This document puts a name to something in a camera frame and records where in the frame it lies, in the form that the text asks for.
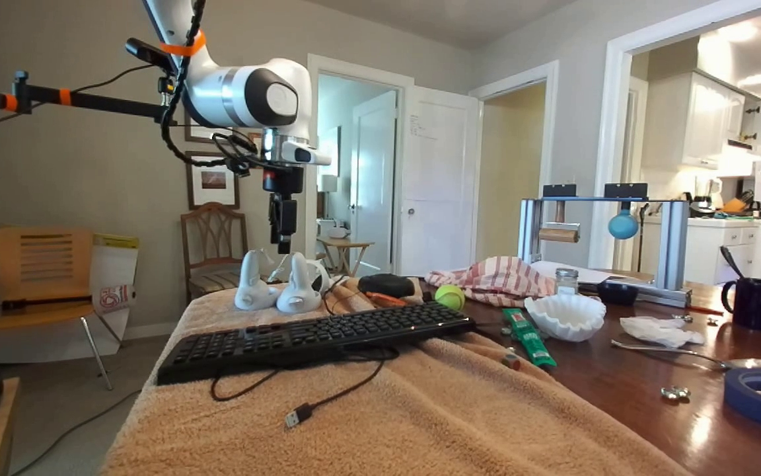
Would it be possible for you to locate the white door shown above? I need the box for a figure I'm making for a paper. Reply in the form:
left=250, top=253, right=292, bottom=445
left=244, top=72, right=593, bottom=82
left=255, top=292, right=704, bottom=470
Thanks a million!
left=400, top=88, right=481, bottom=275

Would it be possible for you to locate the lower framed picture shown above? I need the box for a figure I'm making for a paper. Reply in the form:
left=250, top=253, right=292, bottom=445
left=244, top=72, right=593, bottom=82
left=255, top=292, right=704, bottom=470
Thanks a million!
left=189, top=153, right=240, bottom=210

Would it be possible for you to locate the green rectangular packet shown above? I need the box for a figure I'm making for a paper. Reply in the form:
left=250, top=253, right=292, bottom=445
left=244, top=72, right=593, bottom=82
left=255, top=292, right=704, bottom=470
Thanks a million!
left=502, top=308, right=558, bottom=370

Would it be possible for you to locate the white scalloped bowl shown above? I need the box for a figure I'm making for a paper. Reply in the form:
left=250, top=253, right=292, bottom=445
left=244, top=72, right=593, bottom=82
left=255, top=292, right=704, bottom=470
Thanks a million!
left=526, top=293, right=606, bottom=343

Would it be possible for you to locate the red striped cloth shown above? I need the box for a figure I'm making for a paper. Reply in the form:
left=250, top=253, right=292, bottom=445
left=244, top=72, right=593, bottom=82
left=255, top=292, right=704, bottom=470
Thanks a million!
left=429, top=256, right=558, bottom=308

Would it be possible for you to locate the dark wicker chair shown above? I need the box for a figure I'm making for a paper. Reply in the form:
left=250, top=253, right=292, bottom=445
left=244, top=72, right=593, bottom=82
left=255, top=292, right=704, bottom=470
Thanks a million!
left=181, top=203, right=250, bottom=298

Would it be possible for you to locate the dark blue mug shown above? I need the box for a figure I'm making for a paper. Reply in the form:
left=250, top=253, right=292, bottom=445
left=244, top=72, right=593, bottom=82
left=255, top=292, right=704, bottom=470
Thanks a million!
left=723, top=279, right=761, bottom=331

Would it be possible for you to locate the tan towel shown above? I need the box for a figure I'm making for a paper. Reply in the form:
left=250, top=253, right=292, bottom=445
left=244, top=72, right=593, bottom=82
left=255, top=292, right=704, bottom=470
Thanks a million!
left=99, top=279, right=694, bottom=476

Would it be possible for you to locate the white crumpled napkin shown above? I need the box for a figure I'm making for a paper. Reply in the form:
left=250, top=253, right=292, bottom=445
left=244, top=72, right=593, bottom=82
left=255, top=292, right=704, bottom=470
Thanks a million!
left=621, top=318, right=707, bottom=349

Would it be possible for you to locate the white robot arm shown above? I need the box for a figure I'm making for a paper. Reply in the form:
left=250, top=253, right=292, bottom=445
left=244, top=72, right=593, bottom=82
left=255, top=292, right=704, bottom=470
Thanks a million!
left=143, top=0, right=318, bottom=253

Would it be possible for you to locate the small glass jar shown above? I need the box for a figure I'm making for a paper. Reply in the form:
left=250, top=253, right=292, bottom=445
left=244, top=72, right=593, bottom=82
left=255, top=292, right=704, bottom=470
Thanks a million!
left=555, top=268, right=579, bottom=293

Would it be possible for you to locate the metal spoon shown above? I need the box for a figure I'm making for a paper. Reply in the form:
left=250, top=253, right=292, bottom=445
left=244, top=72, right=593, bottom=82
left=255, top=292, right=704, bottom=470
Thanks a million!
left=610, top=339, right=761, bottom=370

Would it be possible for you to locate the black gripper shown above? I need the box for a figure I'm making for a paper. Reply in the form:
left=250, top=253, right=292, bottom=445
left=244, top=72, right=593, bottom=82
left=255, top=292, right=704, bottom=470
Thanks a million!
left=262, top=167, right=304, bottom=253

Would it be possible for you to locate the black keyboard cable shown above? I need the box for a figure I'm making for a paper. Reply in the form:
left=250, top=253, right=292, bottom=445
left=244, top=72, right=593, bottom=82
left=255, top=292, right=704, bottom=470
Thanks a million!
left=209, top=349, right=403, bottom=435

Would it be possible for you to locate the blue hanging ball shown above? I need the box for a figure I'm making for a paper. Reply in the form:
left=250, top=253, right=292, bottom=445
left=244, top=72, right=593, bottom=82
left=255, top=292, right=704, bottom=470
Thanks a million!
left=608, top=202, right=641, bottom=242

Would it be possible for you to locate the aluminium frame stand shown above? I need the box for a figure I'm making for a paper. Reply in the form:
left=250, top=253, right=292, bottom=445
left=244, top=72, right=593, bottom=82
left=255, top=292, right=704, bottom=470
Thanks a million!
left=518, top=182, right=691, bottom=308

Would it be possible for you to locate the green tennis ball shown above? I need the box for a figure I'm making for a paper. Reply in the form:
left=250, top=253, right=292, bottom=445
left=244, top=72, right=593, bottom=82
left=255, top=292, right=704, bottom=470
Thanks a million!
left=435, top=285, right=466, bottom=312

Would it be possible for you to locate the white paper bag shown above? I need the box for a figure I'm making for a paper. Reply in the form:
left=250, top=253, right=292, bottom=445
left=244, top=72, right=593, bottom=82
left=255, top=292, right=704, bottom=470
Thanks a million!
left=92, top=235, right=140, bottom=342

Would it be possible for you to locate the black camera boom pole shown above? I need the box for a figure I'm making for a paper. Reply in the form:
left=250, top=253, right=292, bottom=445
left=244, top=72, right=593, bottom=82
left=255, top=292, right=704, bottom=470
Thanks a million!
left=0, top=75, right=165, bottom=120

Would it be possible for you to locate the black round pouch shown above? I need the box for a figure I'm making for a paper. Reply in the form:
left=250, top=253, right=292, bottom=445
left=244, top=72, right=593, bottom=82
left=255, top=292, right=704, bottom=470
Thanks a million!
left=358, top=273, right=415, bottom=296

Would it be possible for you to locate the wooden chair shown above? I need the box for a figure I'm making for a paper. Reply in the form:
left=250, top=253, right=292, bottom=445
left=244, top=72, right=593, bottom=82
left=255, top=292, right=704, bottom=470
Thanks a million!
left=0, top=228, right=120, bottom=384

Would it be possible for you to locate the black computer keyboard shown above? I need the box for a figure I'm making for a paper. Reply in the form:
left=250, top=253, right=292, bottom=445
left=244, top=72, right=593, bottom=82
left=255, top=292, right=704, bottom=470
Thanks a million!
left=157, top=304, right=474, bottom=386

